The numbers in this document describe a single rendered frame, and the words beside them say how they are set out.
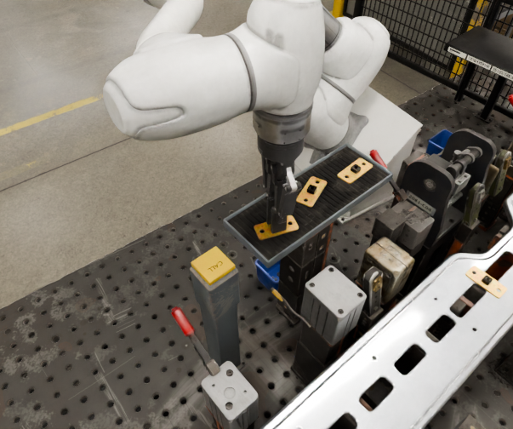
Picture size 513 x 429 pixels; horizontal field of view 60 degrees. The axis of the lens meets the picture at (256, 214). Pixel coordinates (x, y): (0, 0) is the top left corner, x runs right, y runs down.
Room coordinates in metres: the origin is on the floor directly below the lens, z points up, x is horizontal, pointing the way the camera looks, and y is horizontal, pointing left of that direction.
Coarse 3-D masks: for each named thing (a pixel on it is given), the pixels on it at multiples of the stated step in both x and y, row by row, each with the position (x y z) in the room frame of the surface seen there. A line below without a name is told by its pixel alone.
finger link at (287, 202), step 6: (288, 186) 0.50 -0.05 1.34; (300, 186) 0.50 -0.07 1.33; (282, 192) 0.51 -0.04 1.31; (288, 192) 0.50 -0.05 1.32; (294, 192) 0.51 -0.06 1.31; (282, 198) 0.51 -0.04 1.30; (288, 198) 0.51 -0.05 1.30; (294, 198) 0.51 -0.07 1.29; (282, 204) 0.51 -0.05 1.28; (288, 204) 0.51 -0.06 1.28; (294, 204) 0.51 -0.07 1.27; (282, 210) 0.51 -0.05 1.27; (288, 210) 0.51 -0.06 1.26; (282, 216) 0.51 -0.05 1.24
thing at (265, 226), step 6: (288, 216) 0.58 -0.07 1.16; (294, 222) 0.57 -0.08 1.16; (258, 228) 0.55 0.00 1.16; (264, 228) 0.55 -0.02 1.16; (270, 228) 0.55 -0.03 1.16; (288, 228) 0.55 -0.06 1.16; (294, 228) 0.55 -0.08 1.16; (258, 234) 0.54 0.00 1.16; (264, 234) 0.54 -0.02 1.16; (270, 234) 0.54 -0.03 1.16; (276, 234) 0.54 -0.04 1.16
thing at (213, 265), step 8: (216, 248) 0.51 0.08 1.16; (200, 256) 0.49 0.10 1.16; (208, 256) 0.49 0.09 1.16; (216, 256) 0.49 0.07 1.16; (224, 256) 0.49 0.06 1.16; (192, 264) 0.47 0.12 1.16; (200, 264) 0.47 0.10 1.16; (208, 264) 0.47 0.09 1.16; (216, 264) 0.47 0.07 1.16; (224, 264) 0.47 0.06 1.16; (232, 264) 0.47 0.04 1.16; (200, 272) 0.45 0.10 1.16; (208, 272) 0.45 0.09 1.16; (216, 272) 0.45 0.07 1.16; (224, 272) 0.45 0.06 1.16; (208, 280) 0.43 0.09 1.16; (216, 280) 0.44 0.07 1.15
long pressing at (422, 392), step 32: (512, 192) 0.80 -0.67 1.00; (512, 224) 0.70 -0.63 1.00; (448, 256) 0.60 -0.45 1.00; (480, 256) 0.60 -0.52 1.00; (416, 288) 0.51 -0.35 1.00; (448, 288) 0.52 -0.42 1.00; (512, 288) 0.52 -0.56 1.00; (384, 320) 0.44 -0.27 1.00; (416, 320) 0.44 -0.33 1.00; (480, 320) 0.44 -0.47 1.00; (512, 320) 0.44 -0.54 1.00; (352, 352) 0.37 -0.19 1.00; (384, 352) 0.37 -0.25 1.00; (448, 352) 0.37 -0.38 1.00; (480, 352) 0.37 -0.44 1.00; (320, 384) 0.31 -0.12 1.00; (352, 384) 0.31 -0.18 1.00; (416, 384) 0.31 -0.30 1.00; (448, 384) 0.31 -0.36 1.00; (288, 416) 0.25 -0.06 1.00; (320, 416) 0.25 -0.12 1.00; (352, 416) 0.25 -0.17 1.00; (384, 416) 0.25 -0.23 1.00; (416, 416) 0.25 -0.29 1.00
